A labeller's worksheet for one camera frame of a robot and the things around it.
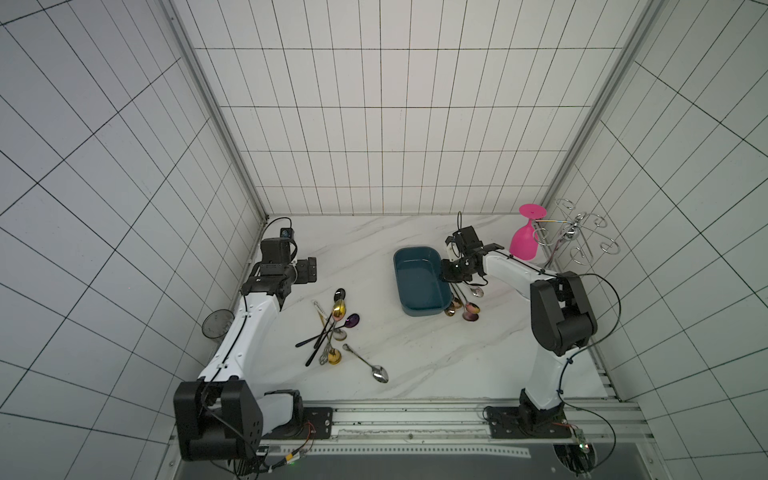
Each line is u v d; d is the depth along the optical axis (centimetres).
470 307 92
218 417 36
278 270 61
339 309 92
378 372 81
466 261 73
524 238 89
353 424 74
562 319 50
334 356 83
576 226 77
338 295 95
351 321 89
